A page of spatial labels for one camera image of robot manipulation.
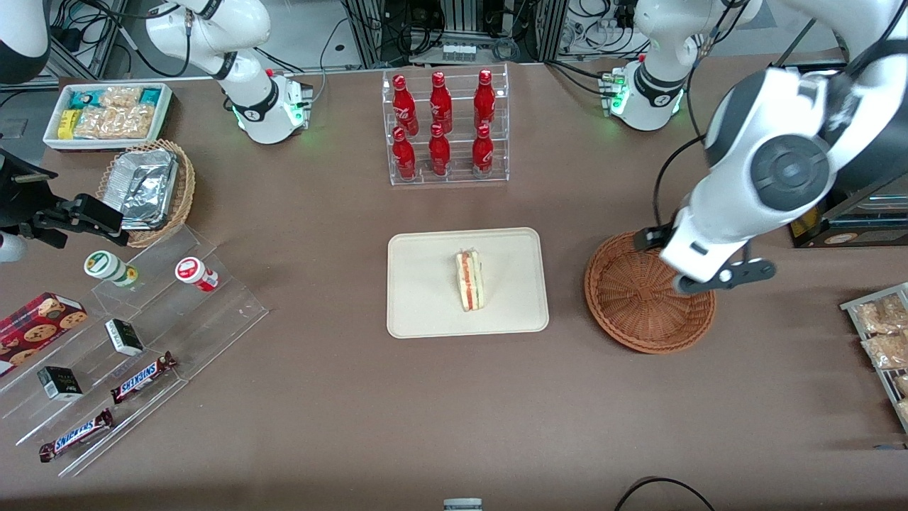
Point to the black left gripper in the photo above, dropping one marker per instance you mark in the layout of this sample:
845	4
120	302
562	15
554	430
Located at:
647	238

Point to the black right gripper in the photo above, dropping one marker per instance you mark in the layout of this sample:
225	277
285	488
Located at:
20	201

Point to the triangle sandwich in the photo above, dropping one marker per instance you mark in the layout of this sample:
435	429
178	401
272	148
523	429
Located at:
471	280

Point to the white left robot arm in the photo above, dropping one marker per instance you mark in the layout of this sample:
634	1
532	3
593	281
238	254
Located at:
745	206

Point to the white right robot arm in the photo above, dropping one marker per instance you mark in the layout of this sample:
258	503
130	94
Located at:
241	85

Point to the brown wicker basket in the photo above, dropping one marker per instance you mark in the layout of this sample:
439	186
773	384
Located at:
631	305

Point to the light wicker basket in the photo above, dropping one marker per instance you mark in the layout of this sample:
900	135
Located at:
186	191

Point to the tray of packaged snacks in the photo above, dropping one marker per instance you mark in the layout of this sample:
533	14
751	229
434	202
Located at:
851	306

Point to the beige plastic tray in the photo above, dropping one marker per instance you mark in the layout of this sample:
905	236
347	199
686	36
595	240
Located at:
425	284

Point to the green lid white bottle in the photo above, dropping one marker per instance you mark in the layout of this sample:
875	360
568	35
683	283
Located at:
108	267

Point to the aluminium foil container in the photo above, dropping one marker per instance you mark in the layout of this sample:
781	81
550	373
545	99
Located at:
145	186

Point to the large clear cracker bag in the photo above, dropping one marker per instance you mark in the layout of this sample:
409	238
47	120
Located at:
117	122

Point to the yellow snack packet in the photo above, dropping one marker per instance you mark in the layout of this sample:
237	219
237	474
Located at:
67	125

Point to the red lid white bottle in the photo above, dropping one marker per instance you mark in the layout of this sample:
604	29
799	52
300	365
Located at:
195	274

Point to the teal snack packet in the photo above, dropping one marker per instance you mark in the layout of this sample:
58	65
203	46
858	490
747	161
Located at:
150	96
84	100

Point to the small clear cracker bag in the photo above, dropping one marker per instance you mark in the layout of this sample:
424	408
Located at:
119	96

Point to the white rectangular snack bin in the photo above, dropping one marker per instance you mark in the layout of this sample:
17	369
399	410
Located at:
164	113

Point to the small black box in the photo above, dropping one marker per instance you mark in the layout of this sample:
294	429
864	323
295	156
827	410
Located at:
125	337
59	383

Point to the red cookie box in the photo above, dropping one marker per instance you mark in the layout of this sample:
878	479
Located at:
35	330

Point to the clear acrylic stepped display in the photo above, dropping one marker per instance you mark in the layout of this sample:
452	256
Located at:
213	319

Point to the Snickers chocolate bar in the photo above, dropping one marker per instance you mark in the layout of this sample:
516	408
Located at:
76	435
142	377

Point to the red soda bottle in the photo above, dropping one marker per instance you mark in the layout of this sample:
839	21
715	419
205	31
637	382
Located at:
404	157
439	155
405	106
441	103
482	155
484	103

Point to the black and yellow machine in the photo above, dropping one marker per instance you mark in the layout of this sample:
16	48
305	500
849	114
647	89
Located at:
851	233

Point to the clear acrylic bottle rack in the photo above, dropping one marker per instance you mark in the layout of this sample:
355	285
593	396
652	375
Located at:
461	152

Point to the clear bag of snacks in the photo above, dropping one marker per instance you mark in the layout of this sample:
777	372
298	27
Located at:
879	316
902	387
887	350

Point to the white power strip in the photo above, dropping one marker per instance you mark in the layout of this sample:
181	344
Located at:
459	52

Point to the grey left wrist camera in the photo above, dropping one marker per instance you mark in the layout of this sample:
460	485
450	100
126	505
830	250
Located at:
738	274

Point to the aluminium frame post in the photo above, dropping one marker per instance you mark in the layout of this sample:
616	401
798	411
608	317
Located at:
365	32
552	28

